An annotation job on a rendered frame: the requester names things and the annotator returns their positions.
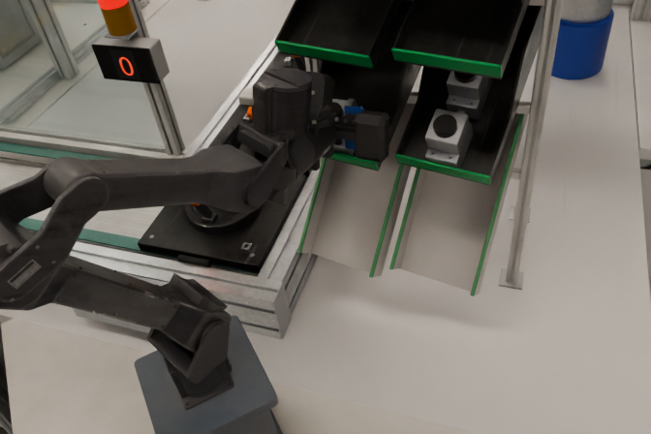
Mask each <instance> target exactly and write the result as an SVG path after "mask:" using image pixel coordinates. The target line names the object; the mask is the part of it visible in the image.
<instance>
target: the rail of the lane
mask: <svg viewBox="0 0 651 434"><path fill-rule="evenodd" d="M70 255H71V256H74V257H76V258H79V259H82V260H85V261H88V262H91V263H93V264H98V265H100V266H103V267H106V268H109V269H112V270H117V271H118V272H121V273H126V274H131V275H135V276H139V277H144V278H149V279H154V280H159V281H163V282H169V281H170V280H171V278H172V276H173V274H174V273H176V274H178V275H179V276H180V277H182V278H185V279H192V278H194V279H195V280H196V281H197V282H199V283H200V284H201V285H202V286H203V287H205V288H206V289H207V290H208V291H210V292H211V293H212V294H213V295H215V296H216V297H217V298H219V299H220V300H221V301H222V302H224V303H225V304H226V305H227V306H228V307H227V308H226V309H225V311H227V312H228V313H229V314H230V315H231V316H233V315H235V316H237V317H238V318H239V320H240V322H241V324H242V326H243V328H244V330H245V331H247V332H252V333H256V334H260V335H264V336H269V337H273V338H278V339H283V338H284V335H285V333H286V331H287V328H288V326H289V324H290V321H291V319H292V316H291V312H290V308H289V303H288V300H287V296H286V291H285V287H284V282H281V281H276V280H271V279H266V278H261V277H256V276H251V275H246V274H241V273H236V272H231V271H226V270H221V269H216V268H211V263H210V260H206V259H200V258H195V257H190V256H185V255H179V256H178V257H177V259H178V262H177V261H172V260H167V259H162V258H156V257H151V256H146V255H142V254H137V253H132V252H127V251H121V250H116V249H111V248H107V247H102V246H97V245H92V244H86V243H81V242H76V244H75V246H74V247H73V249H72V251H71V253H70Z"/></svg>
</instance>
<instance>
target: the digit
mask: <svg viewBox="0 0 651 434"><path fill-rule="evenodd" d="M109 52H110V55H111V57H112V60H113V63H114V65H115V68H116V71H117V73H118V75H119V78H128V79H138V80H141V78H140V73H139V70H138V67H137V64H136V61H135V59H134V56H133V53H132V52H131V51H130V50H118V49H110V50H109Z"/></svg>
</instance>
